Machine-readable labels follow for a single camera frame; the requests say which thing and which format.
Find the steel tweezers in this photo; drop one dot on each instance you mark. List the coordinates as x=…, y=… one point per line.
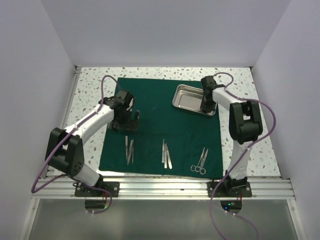
x=165, y=160
x=169, y=161
x=162, y=150

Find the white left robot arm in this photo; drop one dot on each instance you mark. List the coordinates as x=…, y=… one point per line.
x=65, y=149

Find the steel ring-handled hemostat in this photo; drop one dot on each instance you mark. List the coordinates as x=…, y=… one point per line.
x=198, y=167

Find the dark green surgical cloth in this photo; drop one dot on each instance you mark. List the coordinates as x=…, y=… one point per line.
x=185, y=133

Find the stainless steel instrument tray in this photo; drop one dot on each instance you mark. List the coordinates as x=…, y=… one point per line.
x=190, y=98

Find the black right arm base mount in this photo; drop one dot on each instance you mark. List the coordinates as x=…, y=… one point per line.
x=230, y=188

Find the thin pointed steel forceps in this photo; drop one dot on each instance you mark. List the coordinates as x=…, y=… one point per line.
x=130, y=156

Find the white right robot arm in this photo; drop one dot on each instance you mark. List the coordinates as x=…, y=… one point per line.
x=244, y=125

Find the aluminium left side rail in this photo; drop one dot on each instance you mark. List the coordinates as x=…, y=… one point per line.
x=70, y=96

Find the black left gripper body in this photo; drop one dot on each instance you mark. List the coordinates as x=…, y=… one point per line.
x=125, y=122

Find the aluminium table edge rail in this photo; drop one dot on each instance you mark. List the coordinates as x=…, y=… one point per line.
x=170, y=188

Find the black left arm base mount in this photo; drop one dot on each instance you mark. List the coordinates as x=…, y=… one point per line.
x=100, y=189

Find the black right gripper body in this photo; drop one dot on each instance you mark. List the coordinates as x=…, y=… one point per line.
x=207, y=105

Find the steel surgical forceps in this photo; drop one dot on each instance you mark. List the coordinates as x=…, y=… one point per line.
x=202, y=170

